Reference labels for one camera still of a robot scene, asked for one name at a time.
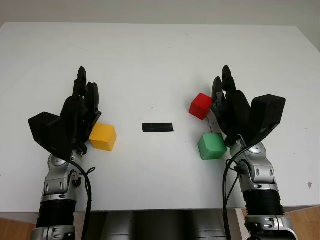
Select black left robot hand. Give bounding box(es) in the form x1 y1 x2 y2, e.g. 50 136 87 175
61 66 103 156

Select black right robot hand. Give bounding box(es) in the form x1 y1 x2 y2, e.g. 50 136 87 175
210 65 257 148

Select yellow wooden block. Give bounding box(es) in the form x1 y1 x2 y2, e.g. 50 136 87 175
89 122 118 152

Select red wooden block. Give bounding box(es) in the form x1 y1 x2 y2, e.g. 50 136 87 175
188 92 213 121

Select green wooden block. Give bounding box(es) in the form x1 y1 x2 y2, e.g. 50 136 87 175
197 133 228 161

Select black tape strip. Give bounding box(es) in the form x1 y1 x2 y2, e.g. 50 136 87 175
141 122 174 134

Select dark grey robot torso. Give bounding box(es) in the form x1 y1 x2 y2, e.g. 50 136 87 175
101 209 226 240

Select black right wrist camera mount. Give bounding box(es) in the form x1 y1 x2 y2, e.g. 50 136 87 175
249 94 287 146

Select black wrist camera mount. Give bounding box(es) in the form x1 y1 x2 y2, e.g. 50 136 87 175
27 111 76 160
249 94 287 146

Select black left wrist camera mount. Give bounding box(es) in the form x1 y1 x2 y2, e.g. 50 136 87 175
27 111 76 160

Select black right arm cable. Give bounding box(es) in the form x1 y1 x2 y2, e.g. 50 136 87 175
221 143 251 240

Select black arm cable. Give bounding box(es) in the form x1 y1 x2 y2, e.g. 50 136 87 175
66 158 97 240
221 143 251 240

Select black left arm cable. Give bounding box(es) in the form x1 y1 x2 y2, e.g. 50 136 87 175
66 158 97 240

